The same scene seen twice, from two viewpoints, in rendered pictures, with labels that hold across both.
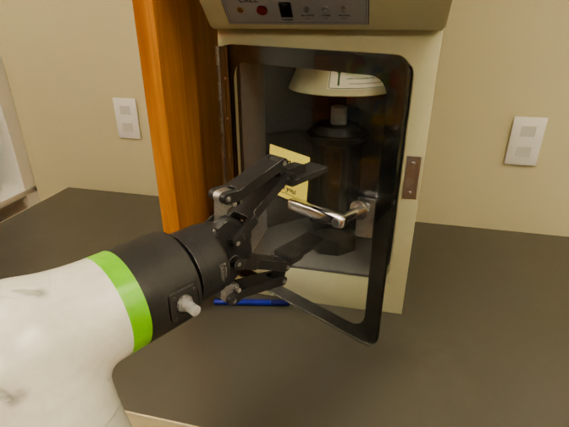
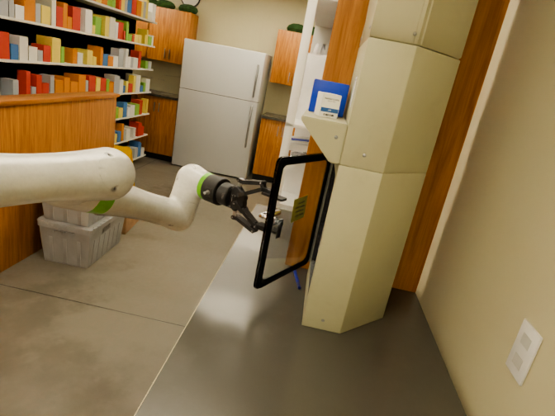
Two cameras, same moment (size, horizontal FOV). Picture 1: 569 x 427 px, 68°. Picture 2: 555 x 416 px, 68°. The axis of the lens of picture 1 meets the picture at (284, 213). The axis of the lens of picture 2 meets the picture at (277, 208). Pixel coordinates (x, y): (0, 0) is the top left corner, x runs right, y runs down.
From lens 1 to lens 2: 1.24 m
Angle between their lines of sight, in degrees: 74
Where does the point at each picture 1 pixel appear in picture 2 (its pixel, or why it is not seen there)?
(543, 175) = (524, 405)
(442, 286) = (339, 351)
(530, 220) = not seen: outside the picture
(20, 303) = (190, 167)
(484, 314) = (311, 361)
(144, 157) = not seen: hidden behind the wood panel
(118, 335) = (194, 185)
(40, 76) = not seen: hidden behind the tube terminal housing
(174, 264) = (212, 182)
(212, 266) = (220, 191)
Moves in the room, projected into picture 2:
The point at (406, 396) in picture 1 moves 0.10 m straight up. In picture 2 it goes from (238, 311) to (244, 281)
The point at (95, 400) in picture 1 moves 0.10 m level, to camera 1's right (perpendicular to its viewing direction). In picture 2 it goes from (183, 192) to (180, 201)
